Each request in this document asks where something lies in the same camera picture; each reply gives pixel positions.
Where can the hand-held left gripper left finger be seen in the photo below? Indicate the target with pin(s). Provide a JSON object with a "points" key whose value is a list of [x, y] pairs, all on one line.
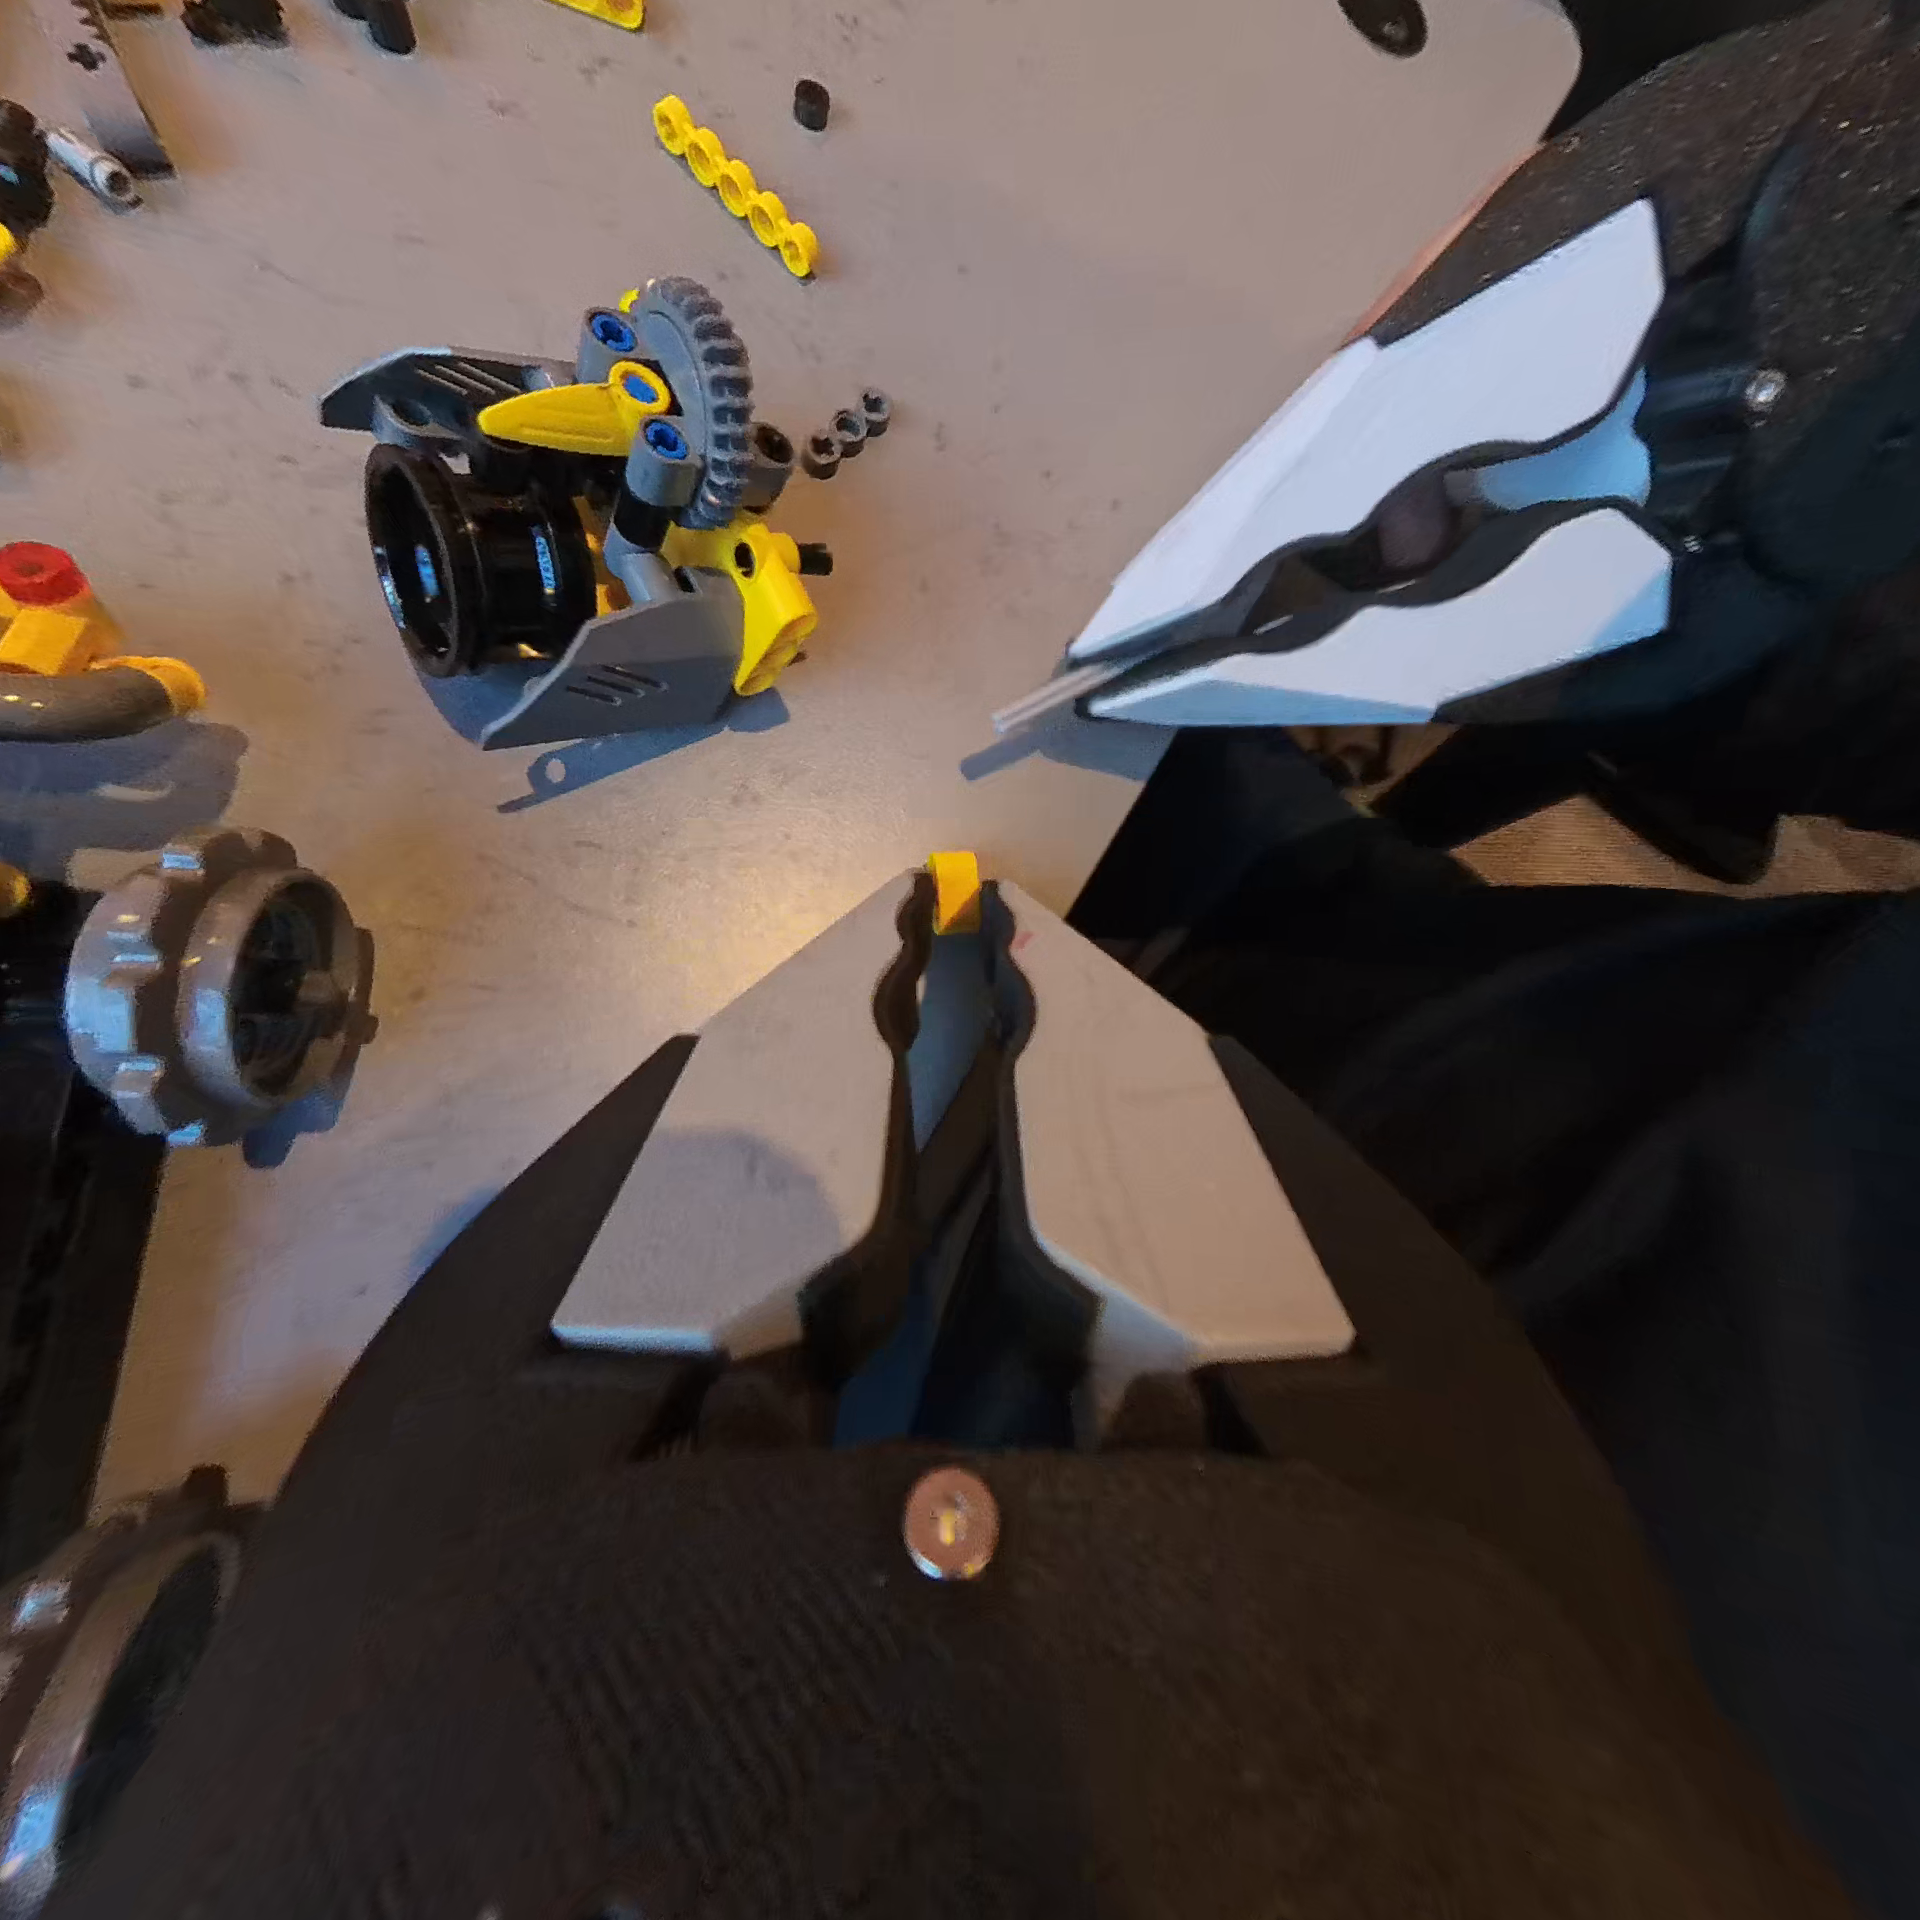
{"points": [[720, 1185]]}

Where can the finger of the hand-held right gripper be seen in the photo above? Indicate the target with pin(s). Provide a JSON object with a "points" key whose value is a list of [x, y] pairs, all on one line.
{"points": [[1471, 629], [1424, 390]]}

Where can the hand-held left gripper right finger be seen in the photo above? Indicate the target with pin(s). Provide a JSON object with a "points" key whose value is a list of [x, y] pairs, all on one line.
{"points": [[1172, 1185]]}

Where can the small yellow connector piece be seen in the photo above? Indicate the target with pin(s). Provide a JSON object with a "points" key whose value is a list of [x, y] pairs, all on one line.
{"points": [[955, 893]]}

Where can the thin grey axle rod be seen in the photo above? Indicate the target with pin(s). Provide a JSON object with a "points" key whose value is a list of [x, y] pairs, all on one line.
{"points": [[1051, 706]]}

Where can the yellow brick wheel subassembly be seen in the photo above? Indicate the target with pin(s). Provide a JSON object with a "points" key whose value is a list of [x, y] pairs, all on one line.
{"points": [[630, 661]]}

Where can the yellow brick vehicle model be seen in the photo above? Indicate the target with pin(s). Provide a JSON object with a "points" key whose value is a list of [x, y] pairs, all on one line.
{"points": [[212, 990]]}

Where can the yellow holed beam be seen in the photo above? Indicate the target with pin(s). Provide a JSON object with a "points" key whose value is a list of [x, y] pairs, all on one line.
{"points": [[735, 188]]}

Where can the spread of yellow beams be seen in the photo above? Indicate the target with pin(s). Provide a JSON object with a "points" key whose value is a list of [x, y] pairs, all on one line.
{"points": [[600, 12]]}

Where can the black desk grommet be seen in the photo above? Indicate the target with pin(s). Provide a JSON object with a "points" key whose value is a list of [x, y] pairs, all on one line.
{"points": [[1384, 26]]}

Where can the grey desk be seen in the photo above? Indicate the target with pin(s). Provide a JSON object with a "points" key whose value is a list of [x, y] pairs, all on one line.
{"points": [[1051, 300]]}

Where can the person's dark clothing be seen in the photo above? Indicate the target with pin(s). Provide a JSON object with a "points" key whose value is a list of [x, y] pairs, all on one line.
{"points": [[1500, 1201]]}

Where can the small black bushing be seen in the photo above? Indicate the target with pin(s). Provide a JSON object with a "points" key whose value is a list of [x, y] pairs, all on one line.
{"points": [[812, 106]]}

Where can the black connector cluster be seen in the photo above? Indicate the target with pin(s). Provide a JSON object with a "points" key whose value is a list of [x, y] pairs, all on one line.
{"points": [[241, 19]]}

